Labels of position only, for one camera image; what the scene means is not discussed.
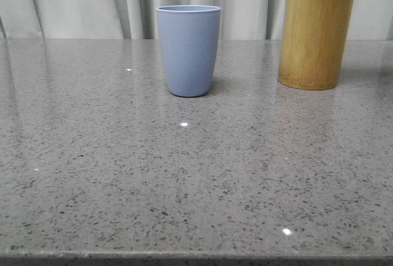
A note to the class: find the blue plastic cup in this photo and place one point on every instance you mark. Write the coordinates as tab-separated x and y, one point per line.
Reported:
188	37

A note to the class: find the grey-white curtain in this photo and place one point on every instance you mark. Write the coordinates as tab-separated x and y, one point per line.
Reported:
131	19

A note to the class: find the bamboo wooden cylinder holder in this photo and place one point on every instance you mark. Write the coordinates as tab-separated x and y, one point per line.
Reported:
313	41

